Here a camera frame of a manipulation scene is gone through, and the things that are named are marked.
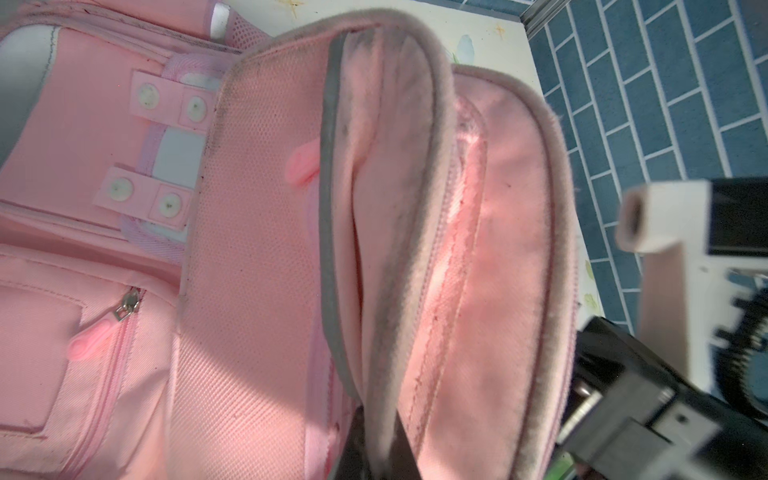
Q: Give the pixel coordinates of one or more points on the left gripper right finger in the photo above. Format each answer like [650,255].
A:
[402,464]

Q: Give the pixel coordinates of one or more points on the pink student backpack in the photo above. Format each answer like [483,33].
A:
[217,245]

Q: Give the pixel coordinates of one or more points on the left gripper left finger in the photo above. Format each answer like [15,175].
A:
[352,464]

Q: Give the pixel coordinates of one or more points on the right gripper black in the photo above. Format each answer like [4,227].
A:
[630,416]

